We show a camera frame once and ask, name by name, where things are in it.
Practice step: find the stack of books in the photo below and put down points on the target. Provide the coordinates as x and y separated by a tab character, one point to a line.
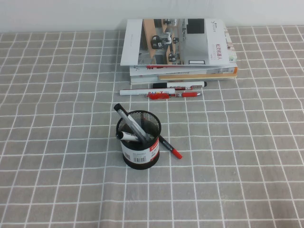
190	69

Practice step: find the white paint marker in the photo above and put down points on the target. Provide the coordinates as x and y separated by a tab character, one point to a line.
135	92

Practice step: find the black pen red cap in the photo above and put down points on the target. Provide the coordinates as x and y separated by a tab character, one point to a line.
171	148

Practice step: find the tan book orange spine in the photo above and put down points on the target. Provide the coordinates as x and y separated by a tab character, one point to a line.
202	76

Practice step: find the grey pen black cap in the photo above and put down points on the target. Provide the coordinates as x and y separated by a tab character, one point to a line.
133	124

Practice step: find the magazine with office photo cover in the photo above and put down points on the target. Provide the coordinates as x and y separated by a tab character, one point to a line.
194	47

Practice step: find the plain white book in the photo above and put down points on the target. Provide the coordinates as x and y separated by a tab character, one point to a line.
143	79

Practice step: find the red gel pen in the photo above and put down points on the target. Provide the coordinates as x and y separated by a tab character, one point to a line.
187	94

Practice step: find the white whiteboard marker black cap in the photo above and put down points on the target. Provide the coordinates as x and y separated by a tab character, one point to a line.
185	84

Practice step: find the black mesh pen holder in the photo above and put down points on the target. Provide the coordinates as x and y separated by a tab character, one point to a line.
140	155

